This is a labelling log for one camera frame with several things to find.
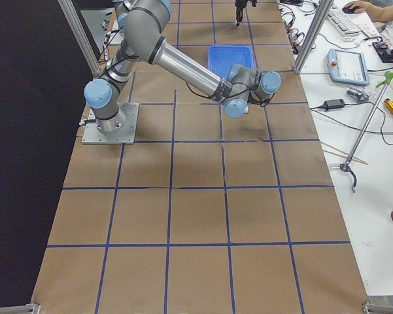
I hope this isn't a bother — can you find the person hand on mouse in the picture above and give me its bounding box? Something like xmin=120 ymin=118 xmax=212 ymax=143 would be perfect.
xmin=343 ymin=1 xmax=377 ymax=14

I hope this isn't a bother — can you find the wooden chopstick pair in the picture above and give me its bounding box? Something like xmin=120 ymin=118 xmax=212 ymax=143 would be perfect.
xmin=320 ymin=141 xmax=368 ymax=165

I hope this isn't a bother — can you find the black power adapter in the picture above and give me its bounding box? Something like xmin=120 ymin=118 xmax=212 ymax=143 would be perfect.
xmin=323 ymin=99 xmax=346 ymax=111

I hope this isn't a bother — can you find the white keyboard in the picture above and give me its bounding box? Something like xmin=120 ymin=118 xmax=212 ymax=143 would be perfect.
xmin=327 ymin=7 xmax=361 ymax=37

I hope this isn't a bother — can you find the green handled reacher grabber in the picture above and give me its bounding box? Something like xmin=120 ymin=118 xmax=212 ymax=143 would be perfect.
xmin=339 ymin=71 xmax=393 ymax=193

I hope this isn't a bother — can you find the teach pendant tablet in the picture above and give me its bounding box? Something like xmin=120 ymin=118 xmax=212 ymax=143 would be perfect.
xmin=327 ymin=49 xmax=370 ymax=86

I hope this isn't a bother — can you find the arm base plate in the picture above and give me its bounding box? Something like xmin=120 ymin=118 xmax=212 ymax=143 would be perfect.
xmin=82 ymin=102 xmax=139 ymax=145

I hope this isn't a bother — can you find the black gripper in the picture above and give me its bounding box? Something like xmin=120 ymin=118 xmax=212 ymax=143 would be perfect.
xmin=235 ymin=0 xmax=258 ymax=26

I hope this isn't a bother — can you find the aluminium frame post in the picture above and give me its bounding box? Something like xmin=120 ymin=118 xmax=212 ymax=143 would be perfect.
xmin=293 ymin=0 xmax=333 ymax=75

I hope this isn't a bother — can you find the blue plastic tray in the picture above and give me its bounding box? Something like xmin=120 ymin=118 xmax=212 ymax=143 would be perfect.
xmin=207 ymin=44 xmax=254 ymax=78

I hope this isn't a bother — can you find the person forearm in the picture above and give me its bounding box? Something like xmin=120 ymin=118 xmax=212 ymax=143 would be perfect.
xmin=375 ymin=5 xmax=393 ymax=22

